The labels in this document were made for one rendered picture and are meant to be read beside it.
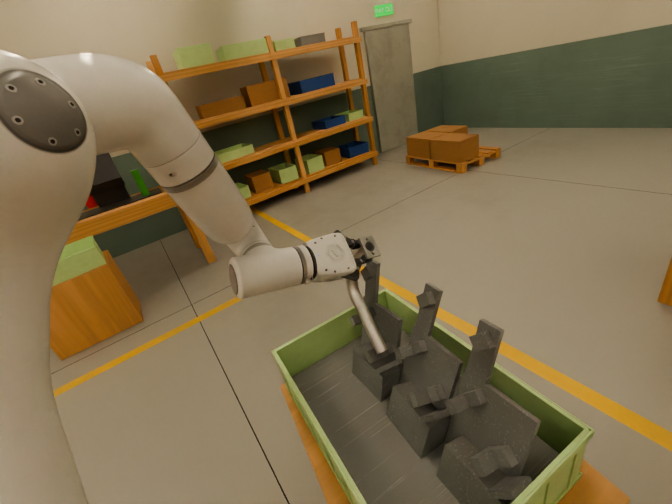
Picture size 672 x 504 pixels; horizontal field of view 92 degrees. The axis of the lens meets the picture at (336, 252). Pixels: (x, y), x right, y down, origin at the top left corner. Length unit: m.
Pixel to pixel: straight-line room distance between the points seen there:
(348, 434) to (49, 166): 0.79
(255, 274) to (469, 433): 0.54
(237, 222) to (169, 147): 0.15
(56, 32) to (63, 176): 5.10
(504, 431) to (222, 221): 0.62
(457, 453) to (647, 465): 1.30
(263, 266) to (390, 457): 0.51
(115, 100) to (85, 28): 4.98
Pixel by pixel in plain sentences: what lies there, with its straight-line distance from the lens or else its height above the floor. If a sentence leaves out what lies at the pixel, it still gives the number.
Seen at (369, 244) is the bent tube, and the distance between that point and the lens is 0.80.
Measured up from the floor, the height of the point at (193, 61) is 2.07.
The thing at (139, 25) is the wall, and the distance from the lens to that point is 5.48.
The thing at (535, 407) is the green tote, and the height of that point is 0.92.
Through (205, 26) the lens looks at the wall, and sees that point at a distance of 5.65.
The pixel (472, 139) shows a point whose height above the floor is 0.40.
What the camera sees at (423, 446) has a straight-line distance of 0.84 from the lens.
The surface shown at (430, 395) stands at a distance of 0.82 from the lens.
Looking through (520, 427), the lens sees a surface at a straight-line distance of 0.72.
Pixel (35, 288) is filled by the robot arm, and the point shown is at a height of 1.50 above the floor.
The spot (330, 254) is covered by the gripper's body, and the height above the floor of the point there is 1.27.
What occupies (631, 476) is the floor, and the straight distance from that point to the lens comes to 1.95.
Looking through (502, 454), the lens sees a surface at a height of 0.97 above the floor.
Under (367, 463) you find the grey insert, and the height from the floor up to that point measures 0.85.
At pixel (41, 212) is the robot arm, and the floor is 1.56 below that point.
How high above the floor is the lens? 1.61
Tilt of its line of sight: 28 degrees down
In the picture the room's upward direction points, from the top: 14 degrees counter-clockwise
